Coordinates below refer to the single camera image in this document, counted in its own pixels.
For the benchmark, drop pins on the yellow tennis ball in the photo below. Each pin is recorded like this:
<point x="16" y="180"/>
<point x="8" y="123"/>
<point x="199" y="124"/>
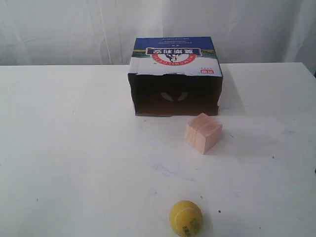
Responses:
<point x="186" y="219"/>

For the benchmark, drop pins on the white backdrop curtain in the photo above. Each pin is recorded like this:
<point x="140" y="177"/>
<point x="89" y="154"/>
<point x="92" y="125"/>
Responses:
<point x="102" y="32"/>

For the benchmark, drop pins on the printed cardboard box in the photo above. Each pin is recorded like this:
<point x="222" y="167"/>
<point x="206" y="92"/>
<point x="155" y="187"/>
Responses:
<point x="177" y="76"/>

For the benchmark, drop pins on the light wooden cube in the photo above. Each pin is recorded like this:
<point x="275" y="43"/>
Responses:
<point x="203" y="133"/>

